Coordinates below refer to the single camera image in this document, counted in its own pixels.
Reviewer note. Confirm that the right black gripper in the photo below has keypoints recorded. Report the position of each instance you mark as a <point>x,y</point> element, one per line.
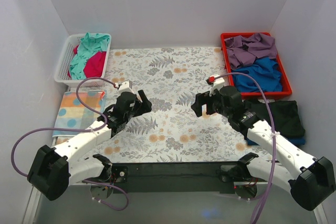
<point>203,102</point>

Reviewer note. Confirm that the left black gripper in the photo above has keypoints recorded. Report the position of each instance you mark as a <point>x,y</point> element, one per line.
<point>140,102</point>

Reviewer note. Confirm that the black t-shirt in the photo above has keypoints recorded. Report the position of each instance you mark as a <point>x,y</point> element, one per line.
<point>285,115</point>

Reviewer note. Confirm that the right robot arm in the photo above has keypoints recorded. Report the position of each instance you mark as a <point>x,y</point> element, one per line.
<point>309,180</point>

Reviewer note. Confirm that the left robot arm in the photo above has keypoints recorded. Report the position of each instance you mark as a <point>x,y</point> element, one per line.
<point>55,169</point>

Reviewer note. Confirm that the floral patterned table mat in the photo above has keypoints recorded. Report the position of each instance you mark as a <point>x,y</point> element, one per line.
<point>171,132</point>

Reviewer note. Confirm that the magenta t-shirt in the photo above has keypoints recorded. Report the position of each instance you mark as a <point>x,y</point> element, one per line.
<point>82,67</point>

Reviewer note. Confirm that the purple t-shirt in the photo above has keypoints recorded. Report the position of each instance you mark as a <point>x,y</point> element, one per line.
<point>244,51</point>

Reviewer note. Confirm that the red plastic bin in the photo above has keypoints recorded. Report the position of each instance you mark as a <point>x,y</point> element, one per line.
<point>286,88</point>

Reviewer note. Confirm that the blue t-shirt in bin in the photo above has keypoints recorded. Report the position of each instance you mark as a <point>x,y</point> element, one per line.
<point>264,71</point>

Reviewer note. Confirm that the colourful checked towel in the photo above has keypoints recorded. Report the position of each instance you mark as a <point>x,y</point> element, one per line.
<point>73,115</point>

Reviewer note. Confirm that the white plastic basket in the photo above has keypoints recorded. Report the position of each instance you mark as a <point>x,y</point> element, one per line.
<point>66,56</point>

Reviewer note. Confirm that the teal t-shirt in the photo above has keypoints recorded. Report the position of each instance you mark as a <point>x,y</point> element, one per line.
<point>91,43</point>

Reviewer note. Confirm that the folded blue t-shirt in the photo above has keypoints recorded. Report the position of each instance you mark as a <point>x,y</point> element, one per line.
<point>295,141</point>

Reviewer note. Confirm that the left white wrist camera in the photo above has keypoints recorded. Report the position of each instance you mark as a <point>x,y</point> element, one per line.
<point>124,87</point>

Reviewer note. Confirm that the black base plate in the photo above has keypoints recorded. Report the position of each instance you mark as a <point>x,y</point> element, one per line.
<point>180,177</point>

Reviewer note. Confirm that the aluminium rail frame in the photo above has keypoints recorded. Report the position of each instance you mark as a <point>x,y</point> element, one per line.
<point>77,206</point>

